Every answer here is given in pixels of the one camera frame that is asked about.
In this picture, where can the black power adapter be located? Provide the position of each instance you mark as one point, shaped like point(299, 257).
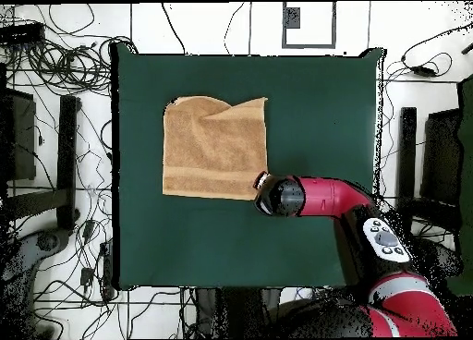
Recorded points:
point(423, 71)

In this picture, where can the black power strip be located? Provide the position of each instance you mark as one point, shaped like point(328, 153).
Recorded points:
point(107, 266)

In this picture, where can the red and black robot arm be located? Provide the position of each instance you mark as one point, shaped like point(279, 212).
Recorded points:
point(332, 197)

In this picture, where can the grey wheeled floor base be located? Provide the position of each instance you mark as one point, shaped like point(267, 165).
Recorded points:
point(47, 241)
point(445, 258)

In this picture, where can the black box case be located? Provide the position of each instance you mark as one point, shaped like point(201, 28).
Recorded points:
point(22, 133)
point(441, 151)

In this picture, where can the black stand frame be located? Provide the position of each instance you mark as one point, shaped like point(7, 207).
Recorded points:
point(406, 151)
point(67, 151)

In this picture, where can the small black adapter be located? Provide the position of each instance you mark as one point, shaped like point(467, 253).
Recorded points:
point(87, 276)

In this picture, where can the dark green table cloth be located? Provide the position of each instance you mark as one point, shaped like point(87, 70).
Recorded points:
point(166, 244)

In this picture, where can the tan terry cloth towel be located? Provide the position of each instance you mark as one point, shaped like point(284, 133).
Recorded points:
point(214, 151)

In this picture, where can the black flat device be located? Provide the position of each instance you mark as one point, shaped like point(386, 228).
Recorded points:
point(22, 33)

